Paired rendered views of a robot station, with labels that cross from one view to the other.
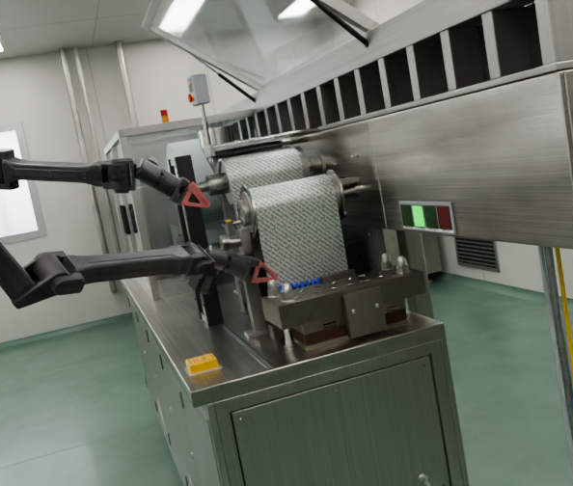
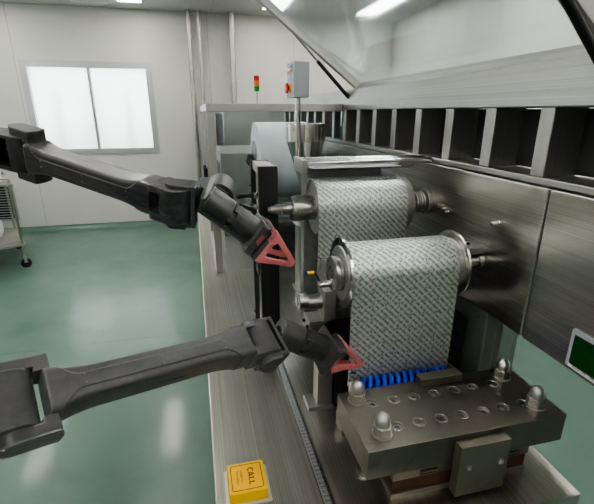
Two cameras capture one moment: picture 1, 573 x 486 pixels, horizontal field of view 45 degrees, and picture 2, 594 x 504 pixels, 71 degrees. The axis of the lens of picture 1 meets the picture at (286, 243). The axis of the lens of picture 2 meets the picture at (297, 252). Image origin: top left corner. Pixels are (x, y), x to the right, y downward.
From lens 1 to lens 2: 111 cm
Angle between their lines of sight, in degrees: 12
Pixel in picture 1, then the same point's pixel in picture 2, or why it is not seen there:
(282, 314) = (371, 462)
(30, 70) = (161, 23)
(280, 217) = (383, 293)
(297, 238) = (398, 320)
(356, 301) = (476, 455)
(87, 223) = (189, 148)
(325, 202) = (444, 279)
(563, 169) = not seen: outside the picture
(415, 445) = not seen: outside the picture
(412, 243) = not seen: hidden behind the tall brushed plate
